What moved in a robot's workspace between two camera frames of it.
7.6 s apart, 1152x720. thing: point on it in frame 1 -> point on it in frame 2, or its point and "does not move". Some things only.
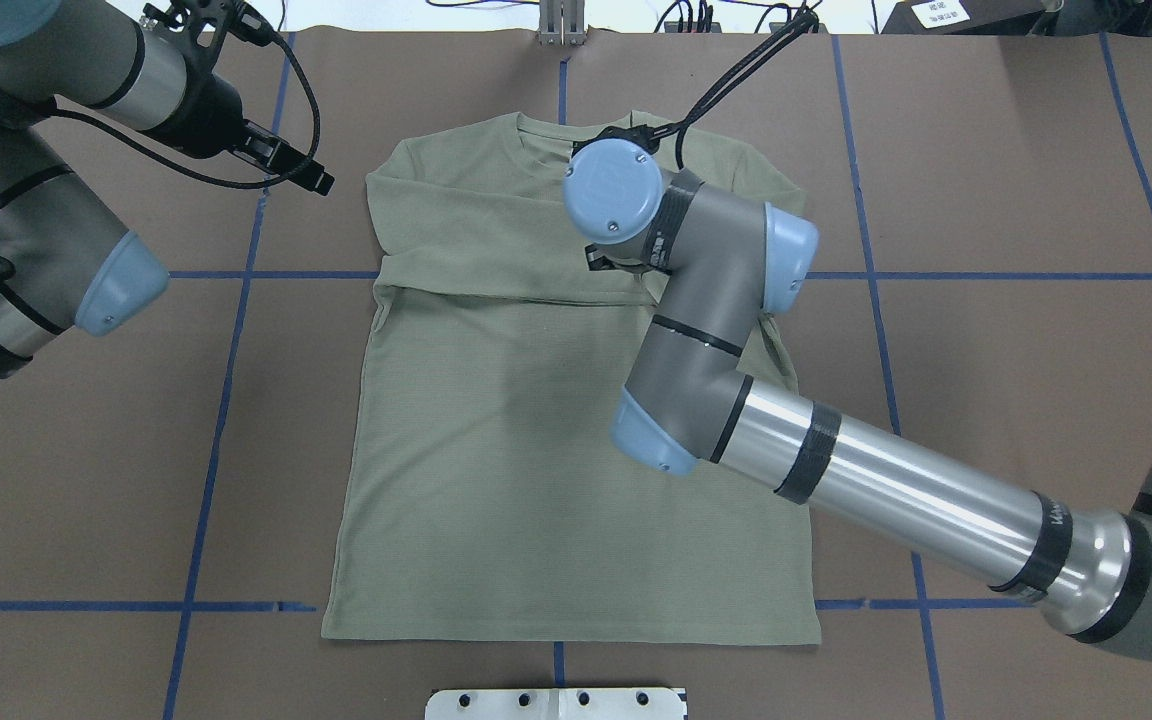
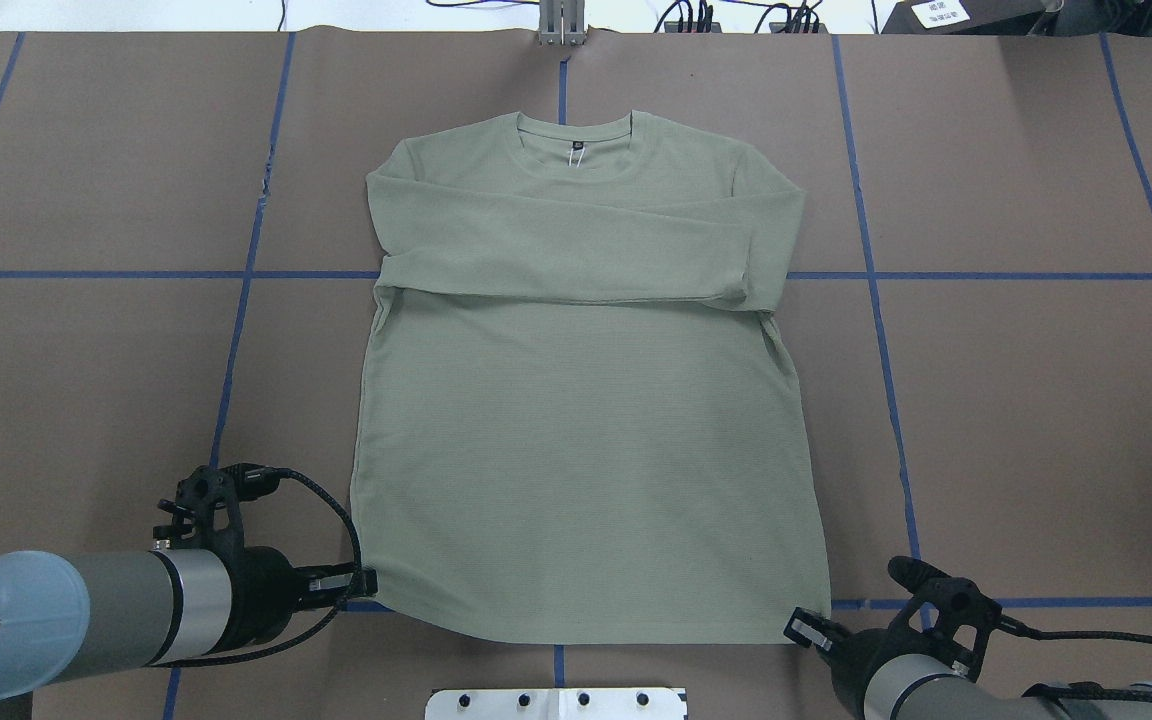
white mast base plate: x=556 y=704 does not move
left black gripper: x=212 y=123 -> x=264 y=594
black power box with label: x=969 y=17 does not move
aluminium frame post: x=562 y=23 does not move
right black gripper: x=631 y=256 -> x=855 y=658
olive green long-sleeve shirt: x=481 y=491 does not move
